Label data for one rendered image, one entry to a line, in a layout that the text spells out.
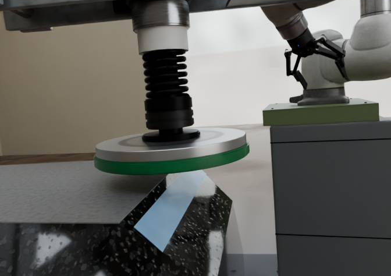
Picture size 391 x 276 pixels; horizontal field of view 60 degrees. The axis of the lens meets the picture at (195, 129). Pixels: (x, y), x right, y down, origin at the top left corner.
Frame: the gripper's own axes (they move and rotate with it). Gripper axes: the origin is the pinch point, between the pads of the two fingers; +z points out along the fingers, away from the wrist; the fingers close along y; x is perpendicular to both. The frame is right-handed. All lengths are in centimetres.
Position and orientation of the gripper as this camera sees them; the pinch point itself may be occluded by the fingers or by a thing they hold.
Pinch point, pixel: (323, 78)
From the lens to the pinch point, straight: 125.9
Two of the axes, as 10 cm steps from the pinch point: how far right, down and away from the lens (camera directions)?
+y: -7.3, 2.1, 6.5
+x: -3.3, 7.2, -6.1
